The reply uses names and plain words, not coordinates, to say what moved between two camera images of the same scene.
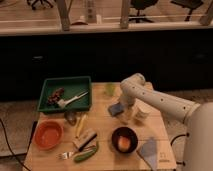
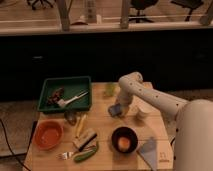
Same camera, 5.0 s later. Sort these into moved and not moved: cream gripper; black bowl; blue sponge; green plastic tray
Moved: cream gripper
Not moved: black bowl; blue sponge; green plastic tray
